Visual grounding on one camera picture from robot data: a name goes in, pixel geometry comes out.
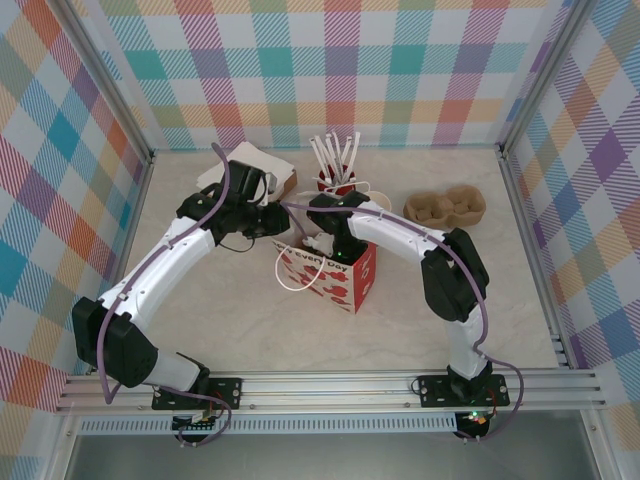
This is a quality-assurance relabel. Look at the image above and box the red and white paper bag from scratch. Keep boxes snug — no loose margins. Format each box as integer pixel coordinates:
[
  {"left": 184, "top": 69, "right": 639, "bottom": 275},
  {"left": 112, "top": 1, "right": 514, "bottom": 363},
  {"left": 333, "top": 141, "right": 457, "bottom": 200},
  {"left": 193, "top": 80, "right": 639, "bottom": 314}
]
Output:
[{"left": 273, "top": 180, "right": 379, "bottom": 316}]

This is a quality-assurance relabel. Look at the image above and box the stack of white napkins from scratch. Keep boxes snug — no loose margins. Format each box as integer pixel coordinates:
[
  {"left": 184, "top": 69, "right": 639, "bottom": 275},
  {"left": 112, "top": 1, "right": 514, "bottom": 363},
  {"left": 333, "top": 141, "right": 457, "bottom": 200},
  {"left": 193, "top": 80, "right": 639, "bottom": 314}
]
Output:
[{"left": 197, "top": 141, "right": 295, "bottom": 189}]

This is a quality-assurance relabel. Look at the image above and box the brown pulp cup carrier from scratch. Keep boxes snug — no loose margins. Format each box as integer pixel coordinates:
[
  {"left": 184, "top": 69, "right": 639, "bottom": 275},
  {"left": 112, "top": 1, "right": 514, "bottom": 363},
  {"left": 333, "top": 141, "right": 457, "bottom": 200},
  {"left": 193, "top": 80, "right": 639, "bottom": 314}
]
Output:
[{"left": 403, "top": 184, "right": 487, "bottom": 230}]

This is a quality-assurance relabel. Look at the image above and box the circuit board with connector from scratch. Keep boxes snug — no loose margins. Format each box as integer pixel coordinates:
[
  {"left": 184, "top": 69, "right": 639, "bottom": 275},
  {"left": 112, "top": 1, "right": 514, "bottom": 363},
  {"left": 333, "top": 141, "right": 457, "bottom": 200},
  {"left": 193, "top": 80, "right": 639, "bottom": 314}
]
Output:
[{"left": 171, "top": 410, "right": 217, "bottom": 434}]

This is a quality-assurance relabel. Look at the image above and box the circuit board with lit LED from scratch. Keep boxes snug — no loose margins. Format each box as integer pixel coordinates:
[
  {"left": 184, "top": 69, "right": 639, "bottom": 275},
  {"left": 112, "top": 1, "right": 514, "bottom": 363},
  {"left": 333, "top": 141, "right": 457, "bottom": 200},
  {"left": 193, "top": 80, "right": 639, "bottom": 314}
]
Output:
[{"left": 457, "top": 409, "right": 494, "bottom": 434}]

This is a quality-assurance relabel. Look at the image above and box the thin black cable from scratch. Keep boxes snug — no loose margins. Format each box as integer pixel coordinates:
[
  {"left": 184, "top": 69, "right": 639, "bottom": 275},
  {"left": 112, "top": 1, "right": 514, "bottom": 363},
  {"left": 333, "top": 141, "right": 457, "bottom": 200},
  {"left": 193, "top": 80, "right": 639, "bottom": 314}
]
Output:
[{"left": 218, "top": 233, "right": 257, "bottom": 254}]

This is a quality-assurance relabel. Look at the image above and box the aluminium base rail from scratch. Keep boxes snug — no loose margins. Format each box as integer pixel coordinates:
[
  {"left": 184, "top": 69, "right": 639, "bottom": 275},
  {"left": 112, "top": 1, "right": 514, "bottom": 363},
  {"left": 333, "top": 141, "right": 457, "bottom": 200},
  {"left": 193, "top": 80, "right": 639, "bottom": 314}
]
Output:
[{"left": 54, "top": 368, "right": 607, "bottom": 414}]

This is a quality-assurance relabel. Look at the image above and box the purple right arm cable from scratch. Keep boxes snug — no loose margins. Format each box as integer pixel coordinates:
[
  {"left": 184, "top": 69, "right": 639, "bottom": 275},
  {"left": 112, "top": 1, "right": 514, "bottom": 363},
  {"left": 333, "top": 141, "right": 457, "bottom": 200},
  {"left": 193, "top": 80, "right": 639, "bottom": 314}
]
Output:
[{"left": 281, "top": 201, "right": 526, "bottom": 442}]

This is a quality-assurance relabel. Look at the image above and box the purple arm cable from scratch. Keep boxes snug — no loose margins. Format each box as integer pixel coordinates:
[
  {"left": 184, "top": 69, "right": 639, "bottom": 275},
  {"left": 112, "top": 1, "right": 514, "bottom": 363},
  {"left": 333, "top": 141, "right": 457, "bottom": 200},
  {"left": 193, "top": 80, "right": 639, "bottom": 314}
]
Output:
[
  {"left": 281, "top": 201, "right": 526, "bottom": 442},
  {"left": 99, "top": 142, "right": 234, "bottom": 406}
]

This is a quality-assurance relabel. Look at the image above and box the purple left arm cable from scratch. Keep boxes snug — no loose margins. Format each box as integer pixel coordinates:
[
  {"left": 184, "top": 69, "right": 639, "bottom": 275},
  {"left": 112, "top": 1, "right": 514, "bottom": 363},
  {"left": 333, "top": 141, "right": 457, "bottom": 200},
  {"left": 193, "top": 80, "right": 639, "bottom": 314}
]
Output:
[{"left": 99, "top": 142, "right": 234, "bottom": 406}]

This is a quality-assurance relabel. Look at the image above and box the short purple cable loop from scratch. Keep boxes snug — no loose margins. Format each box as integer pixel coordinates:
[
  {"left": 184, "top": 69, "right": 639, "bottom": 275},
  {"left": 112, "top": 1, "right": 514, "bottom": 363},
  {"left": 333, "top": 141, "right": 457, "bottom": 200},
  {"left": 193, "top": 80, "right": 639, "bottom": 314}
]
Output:
[{"left": 174, "top": 403, "right": 236, "bottom": 447}]

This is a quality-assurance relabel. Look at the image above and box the slotted cable duct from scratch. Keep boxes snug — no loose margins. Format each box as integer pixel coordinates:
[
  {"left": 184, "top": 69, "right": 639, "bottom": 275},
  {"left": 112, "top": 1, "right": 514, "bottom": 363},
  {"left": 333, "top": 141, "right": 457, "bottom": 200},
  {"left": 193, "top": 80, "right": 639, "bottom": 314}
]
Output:
[{"left": 79, "top": 416, "right": 459, "bottom": 436}]

